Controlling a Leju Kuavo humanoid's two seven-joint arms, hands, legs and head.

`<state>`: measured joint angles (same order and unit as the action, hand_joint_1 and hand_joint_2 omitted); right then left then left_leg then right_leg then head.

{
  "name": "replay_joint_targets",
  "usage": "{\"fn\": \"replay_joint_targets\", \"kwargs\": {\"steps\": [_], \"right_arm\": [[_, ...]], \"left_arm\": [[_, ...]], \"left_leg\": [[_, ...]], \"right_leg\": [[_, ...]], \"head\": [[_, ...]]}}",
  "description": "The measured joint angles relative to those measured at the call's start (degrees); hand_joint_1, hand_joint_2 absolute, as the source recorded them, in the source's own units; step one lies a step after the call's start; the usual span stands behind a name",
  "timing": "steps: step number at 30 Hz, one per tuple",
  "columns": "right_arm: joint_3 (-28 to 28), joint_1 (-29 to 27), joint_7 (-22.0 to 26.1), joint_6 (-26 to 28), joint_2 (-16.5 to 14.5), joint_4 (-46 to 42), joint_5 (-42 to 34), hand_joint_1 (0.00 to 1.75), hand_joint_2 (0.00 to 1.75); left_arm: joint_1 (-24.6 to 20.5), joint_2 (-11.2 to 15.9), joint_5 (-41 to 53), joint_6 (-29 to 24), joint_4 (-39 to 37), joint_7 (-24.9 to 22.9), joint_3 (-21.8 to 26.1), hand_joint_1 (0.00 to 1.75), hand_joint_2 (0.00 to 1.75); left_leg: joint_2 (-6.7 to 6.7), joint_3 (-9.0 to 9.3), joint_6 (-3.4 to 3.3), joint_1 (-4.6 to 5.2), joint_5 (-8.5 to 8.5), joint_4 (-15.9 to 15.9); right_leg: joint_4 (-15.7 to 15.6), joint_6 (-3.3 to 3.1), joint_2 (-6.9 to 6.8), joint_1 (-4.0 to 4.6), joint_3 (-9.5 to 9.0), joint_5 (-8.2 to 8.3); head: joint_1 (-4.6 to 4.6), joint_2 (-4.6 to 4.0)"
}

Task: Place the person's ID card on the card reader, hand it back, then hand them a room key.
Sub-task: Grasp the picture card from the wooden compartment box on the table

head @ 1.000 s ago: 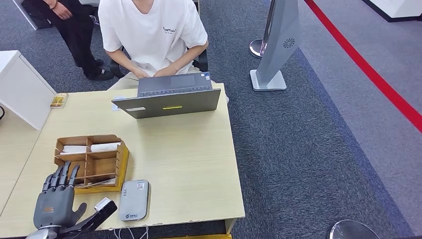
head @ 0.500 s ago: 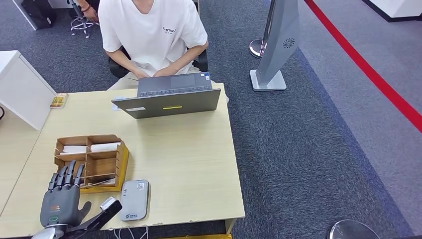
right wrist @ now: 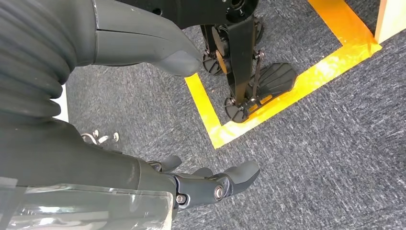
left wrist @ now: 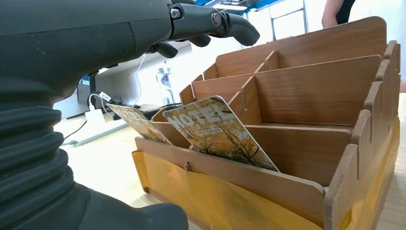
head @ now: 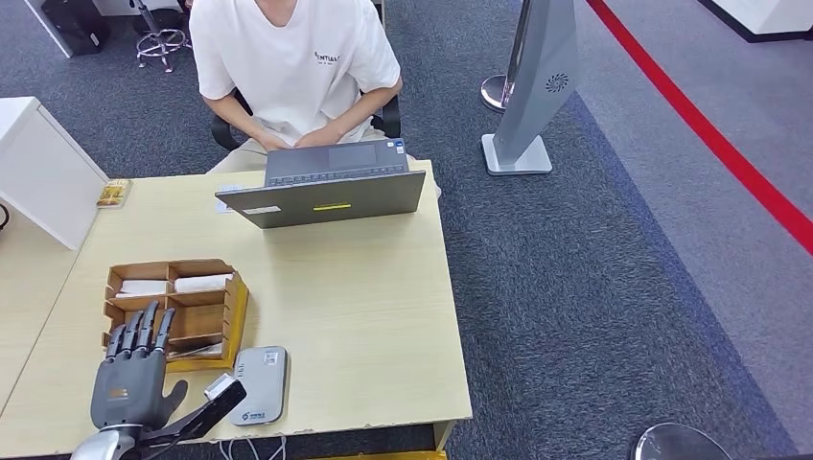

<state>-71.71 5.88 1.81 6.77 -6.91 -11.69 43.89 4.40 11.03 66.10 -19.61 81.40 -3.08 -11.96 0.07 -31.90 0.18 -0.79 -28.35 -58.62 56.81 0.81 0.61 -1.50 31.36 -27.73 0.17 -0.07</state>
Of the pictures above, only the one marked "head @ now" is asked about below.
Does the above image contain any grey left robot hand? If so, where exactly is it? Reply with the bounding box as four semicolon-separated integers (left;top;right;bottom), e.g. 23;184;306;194
90;300;190;433

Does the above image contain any person's left hand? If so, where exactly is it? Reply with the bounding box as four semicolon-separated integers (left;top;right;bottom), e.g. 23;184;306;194
294;124;347;149

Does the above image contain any person's right hand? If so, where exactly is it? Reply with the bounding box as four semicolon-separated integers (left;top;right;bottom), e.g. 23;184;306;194
253;129;293;152

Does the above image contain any person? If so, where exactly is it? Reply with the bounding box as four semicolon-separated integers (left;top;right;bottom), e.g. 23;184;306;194
189;0;405;173

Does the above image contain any room key card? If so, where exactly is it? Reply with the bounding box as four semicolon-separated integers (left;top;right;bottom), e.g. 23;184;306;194
166;341;224;360

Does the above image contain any wooden card organizer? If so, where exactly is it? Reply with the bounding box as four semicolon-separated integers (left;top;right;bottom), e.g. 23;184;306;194
101;258;243;363

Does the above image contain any white card stack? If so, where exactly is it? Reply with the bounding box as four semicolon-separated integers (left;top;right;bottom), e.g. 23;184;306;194
115;280;170;299
174;273;234;294

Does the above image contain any grey card reader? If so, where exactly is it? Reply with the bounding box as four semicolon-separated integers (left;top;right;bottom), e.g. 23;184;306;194
227;345;290;427

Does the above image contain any black office chair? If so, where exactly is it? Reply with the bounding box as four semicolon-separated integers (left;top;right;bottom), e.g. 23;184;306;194
211;88;403;152

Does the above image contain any grey laptop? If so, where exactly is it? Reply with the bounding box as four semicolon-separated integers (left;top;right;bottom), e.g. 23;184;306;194
214;138;427;230

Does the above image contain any chrome stool base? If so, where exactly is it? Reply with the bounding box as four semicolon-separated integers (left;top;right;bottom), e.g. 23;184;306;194
133;0;192;73

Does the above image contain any light wood side desk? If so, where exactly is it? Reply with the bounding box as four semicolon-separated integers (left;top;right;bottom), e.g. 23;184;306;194
0;209;83;414

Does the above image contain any yellow patterned packet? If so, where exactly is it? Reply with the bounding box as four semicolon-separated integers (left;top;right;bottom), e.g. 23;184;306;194
96;178;134;210

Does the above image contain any white cabinet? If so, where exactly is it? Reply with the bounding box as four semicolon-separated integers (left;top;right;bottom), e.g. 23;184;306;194
0;97;110;251

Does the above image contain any white desk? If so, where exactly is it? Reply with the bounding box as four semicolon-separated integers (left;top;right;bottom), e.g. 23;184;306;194
24;0;192;59

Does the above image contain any grey kiosk stand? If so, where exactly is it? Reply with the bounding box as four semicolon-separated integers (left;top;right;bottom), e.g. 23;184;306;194
480;0;581;177

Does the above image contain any black computer tower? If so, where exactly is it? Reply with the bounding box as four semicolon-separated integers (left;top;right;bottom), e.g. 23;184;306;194
40;0;112;58

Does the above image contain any red floor tape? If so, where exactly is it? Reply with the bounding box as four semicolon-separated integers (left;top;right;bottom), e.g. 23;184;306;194
584;0;813;259

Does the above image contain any white black-based counter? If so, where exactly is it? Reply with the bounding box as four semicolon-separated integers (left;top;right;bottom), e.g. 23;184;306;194
696;0;813;44

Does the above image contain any chrome round base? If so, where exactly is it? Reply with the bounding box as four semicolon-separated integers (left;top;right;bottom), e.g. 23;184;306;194
634;423;732;460

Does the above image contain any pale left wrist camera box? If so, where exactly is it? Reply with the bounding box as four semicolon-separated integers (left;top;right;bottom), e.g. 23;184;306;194
202;372;238;402

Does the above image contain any white cable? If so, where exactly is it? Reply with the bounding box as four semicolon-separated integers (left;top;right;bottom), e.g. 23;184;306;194
218;436;289;460

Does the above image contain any chrome stanchion post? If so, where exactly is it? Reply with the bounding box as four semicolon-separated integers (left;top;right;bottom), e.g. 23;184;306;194
480;0;533;114

